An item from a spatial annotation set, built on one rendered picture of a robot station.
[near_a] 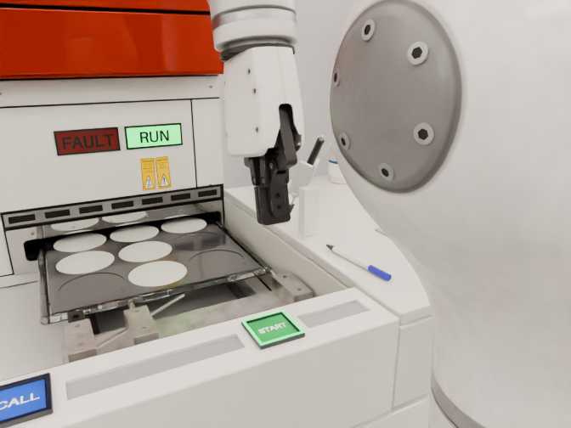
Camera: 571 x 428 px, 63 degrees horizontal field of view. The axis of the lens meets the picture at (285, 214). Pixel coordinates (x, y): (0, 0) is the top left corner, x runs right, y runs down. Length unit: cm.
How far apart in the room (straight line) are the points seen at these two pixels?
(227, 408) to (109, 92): 68
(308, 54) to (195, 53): 191
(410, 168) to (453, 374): 14
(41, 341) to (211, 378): 44
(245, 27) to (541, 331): 35
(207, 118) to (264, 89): 63
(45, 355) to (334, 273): 47
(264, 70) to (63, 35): 57
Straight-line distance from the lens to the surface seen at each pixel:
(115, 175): 104
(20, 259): 106
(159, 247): 96
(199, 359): 53
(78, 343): 69
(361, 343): 58
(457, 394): 28
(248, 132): 45
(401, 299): 63
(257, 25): 46
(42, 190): 103
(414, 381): 68
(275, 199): 47
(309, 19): 288
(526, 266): 17
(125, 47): 96
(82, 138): 101
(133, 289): 81
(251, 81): 44
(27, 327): 94
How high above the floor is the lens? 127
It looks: 19 degrees down
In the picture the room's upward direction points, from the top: straight up
